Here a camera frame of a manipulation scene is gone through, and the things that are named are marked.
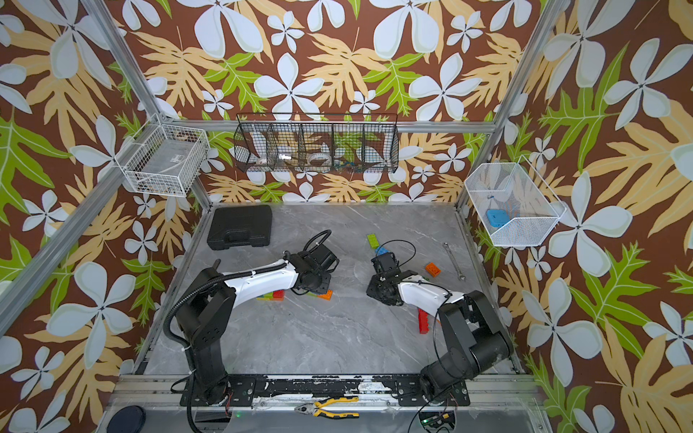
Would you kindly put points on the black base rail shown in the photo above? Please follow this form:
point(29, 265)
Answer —
point(399, 389)

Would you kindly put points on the white wire basket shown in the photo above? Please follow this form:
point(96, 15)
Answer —
point(163, 158)
point(519, 189)

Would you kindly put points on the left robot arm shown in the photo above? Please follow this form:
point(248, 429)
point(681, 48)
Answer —
point(198, 320)

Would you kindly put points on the aluminium frame post left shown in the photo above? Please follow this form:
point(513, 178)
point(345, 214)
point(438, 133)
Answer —
point(135, 77)

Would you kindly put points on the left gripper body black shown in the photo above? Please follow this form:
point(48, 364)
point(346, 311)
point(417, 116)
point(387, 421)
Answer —
point(322, 282)

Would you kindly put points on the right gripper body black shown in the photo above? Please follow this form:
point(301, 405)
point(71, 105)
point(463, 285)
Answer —
point(375, 289)

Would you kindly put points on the aluminium frame post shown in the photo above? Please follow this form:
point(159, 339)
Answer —
point(503, 58)
point(135, 77)

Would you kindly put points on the blue sponge in basket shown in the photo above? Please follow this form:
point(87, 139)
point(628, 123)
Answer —
point(497, 218)

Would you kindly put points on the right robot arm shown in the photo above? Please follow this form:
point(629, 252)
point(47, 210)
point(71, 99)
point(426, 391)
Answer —
point(474, 335)

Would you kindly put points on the black plastic tool case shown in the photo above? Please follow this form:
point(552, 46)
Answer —
point(240, 226)

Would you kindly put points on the white wire basket right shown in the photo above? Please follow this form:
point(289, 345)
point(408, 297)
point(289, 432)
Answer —
point(519, 189)

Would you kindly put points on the black wire basket centre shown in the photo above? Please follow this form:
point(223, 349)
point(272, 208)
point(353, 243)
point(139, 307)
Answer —
point(356, 143)

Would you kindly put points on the long red lego brick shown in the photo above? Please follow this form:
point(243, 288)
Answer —
point(423, 322)

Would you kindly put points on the white wire basket left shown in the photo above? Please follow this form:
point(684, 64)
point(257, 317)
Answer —
point(163, 158)

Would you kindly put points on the black round disc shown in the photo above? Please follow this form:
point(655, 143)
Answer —
point(130, 419)

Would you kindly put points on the silver combination wrench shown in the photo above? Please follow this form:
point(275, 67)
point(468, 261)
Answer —
point(460, 275)

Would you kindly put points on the small orange upturned lego brick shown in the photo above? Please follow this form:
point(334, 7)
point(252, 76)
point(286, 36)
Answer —
point(432, 270)

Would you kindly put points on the aluminium frame post right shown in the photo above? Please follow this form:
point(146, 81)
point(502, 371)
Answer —
point(503, 58)

